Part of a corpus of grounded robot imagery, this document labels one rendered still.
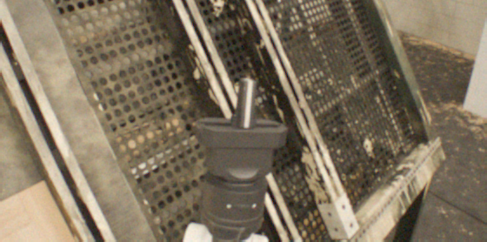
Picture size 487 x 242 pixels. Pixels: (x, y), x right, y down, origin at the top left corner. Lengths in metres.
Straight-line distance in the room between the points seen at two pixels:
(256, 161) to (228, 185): 0.05
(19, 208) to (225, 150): 0.48
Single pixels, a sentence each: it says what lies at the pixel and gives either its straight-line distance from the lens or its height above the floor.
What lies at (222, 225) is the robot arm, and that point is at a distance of 0.58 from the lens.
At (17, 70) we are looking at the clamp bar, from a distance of 0.88.
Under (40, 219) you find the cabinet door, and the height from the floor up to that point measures 1.31.
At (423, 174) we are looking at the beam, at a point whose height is 0.84.
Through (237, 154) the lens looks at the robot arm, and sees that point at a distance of 0.55.
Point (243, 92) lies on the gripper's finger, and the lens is 0.54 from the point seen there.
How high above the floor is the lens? 1.88
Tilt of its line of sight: 29 degrees down
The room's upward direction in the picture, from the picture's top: straight up
